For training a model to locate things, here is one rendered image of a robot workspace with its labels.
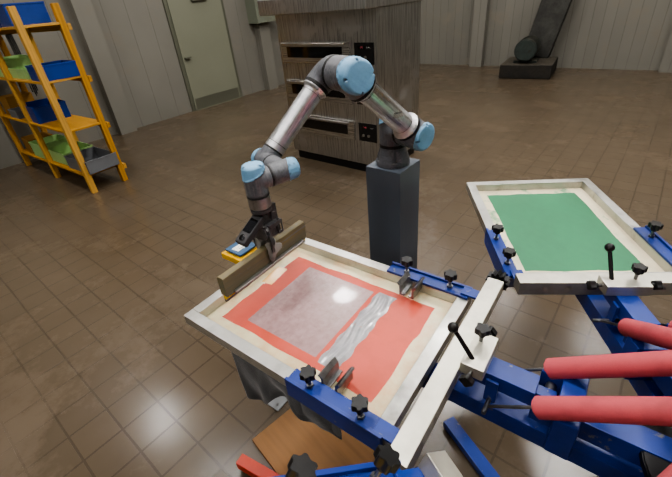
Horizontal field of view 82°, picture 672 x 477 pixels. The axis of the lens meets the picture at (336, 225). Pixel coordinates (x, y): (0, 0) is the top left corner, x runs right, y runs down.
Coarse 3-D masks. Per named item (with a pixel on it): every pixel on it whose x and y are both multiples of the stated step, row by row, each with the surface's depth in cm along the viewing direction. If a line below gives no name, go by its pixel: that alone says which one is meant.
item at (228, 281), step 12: (288, 228) 145; (300, 228) 148; (276, 240) 139; (288, 240) 143; (252, 252) 133; (264, 252) 134; (240, 264) 128; (252, 264) 131; (264, 264) 136; (228, 276) 123; (240, 276) 128; (228, 288) 125
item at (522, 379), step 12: (492, 360) 99; (492, 372) 96; (504, 372) 96; (516, 372) 96; (528, 372) 95; (504, 384) 95; (516, 384) 93; (528, 384) 93; (516, 396) 94; (528, 396) 92
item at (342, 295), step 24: (288, 264) 157; (312, 264) 156; (288, 288) 144; (312, 288) 143; (336, 288) 142; (360, 288) 141; (336, 312) 131; (408, 312) 128; (384, 336) 120; (408, 336) 120
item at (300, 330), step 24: (264, 288) 146; (240, 312) 135; (264, 312) 134; (288, 312) 133; (312, 312) 132; (264, 336) 125; (288, 336) 124; (312, 336) 123; (336, 336) 122; (312, 360) 115; (360, 360) 113; (384, 360) 113; (360, 384) 106; (384, 384) 106
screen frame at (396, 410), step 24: (312, 240) 165; (360, 264) 149; (384, 264) 146; (432, 288) 132; (192, 312) 132; (456, 312) 122; (216, 336) 122; (432, 336) 114; (264, 360) 112; (432, 360) 107; (408, 384) 101; (408, 408) 99
